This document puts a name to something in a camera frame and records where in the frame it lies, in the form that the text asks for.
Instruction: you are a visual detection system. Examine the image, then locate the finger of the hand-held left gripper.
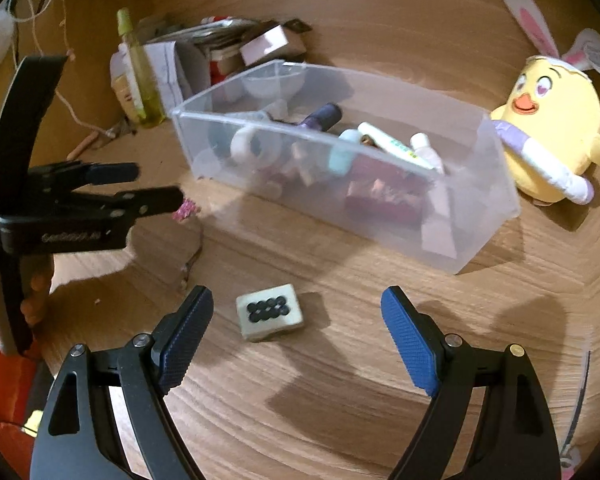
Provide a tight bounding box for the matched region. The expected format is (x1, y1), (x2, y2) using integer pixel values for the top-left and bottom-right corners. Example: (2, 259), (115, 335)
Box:
(30, 161), (141, 196)
(70, 186), (185, 222)

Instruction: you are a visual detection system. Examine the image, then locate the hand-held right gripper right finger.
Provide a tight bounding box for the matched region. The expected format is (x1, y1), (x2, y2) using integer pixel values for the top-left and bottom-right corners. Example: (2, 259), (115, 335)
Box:
(380, 285), (563, 480)

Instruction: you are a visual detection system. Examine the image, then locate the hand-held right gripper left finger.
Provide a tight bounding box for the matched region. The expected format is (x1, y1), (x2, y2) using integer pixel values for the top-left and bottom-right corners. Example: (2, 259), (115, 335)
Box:
(30, 285), (215, 480)

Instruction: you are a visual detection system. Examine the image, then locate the pink flower hair clip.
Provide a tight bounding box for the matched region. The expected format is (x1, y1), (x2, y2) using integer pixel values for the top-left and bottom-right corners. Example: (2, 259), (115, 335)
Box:
(172, 198), (201, 222)

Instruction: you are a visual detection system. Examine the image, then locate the white tape roll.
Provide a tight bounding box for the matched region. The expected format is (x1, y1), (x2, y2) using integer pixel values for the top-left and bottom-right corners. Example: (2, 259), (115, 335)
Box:
(230, 126), (281, 169)

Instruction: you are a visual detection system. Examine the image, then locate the white mahjong tile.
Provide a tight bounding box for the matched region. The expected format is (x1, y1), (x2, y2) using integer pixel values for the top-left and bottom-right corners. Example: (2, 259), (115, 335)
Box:
(235, 283), (306, 343)

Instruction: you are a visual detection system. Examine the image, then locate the clear plastic bin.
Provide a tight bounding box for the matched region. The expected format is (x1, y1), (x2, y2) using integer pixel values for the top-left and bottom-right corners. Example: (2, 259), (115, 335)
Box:
(172, 59), (522, 276)

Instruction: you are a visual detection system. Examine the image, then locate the pale blue small case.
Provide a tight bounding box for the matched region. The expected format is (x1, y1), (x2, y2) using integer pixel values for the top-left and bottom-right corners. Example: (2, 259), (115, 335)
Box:
(328, 129), (364, 177)

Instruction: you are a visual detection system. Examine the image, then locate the white tube green print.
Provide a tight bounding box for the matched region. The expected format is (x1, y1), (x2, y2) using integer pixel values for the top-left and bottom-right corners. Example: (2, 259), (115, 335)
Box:
(357, 121), (433, 167)

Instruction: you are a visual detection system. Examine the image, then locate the person's left hand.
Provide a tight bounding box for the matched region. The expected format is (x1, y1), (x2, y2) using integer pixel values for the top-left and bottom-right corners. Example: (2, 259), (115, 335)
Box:
(20, 272), (54, 334)

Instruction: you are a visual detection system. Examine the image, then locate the wooden stick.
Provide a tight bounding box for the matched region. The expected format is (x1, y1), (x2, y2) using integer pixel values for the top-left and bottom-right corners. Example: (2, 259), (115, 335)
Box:
(67, 131), (102, 161)

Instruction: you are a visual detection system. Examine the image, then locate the yellow green bottle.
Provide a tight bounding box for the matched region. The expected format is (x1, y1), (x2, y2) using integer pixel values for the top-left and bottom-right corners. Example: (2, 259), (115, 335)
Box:
(116, 7), (167, 129)

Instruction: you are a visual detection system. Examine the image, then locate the red printed box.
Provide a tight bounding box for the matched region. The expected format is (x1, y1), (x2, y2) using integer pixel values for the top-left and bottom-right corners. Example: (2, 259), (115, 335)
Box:
(344, 157), (427, 227)

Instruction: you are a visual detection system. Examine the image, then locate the red book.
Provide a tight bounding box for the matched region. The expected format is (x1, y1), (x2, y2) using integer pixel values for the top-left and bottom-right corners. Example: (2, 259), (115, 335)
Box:
(209, 55), (243, 86)

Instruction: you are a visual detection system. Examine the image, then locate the white bowl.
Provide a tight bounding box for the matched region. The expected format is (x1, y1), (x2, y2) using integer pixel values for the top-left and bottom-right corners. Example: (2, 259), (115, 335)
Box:
(242, 67), (306, 103)

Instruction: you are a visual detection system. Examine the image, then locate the stack of paper booklets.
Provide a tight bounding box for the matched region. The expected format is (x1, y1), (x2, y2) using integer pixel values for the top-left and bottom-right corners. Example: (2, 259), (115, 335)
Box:
(150, 16), (261, 48)

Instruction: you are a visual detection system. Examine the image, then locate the white capped tube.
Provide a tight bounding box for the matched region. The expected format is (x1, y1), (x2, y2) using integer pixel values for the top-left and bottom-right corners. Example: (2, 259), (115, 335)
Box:
(410, 132), (447, 176)

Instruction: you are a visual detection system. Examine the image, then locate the small white cardboard box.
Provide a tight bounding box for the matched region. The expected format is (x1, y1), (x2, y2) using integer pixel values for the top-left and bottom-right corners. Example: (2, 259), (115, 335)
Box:
(240, 25), (291, 67)

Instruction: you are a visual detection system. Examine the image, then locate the yellow chick plush toy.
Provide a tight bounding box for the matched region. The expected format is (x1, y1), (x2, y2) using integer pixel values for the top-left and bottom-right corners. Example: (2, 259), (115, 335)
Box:
(489, 0), (600, 206)

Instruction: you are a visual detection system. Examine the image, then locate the white cord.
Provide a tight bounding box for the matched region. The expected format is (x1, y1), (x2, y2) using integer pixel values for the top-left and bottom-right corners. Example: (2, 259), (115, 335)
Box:
(5, 0), (111, 136)

